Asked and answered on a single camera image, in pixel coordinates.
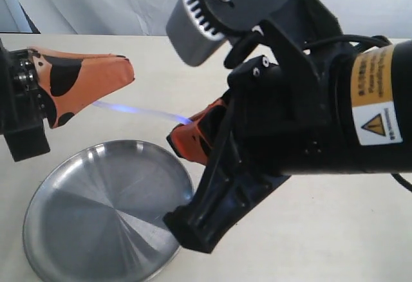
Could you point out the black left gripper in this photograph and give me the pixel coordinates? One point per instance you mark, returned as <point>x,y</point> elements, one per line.
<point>65,83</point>

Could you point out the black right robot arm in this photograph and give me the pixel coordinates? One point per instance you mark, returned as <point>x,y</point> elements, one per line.
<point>338,106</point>

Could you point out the light blue backdrop cloth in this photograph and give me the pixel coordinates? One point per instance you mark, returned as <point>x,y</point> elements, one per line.
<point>148,17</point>

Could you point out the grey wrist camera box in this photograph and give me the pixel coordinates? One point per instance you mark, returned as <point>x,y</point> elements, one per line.
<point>191,33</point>

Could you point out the clear glowing plastic tube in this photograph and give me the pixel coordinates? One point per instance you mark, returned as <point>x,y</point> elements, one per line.
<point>135,110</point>

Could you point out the round steel plate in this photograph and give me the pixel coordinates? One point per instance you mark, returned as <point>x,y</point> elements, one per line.
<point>98,216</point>

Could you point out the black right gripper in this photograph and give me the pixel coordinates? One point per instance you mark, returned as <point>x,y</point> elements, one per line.
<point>249,145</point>

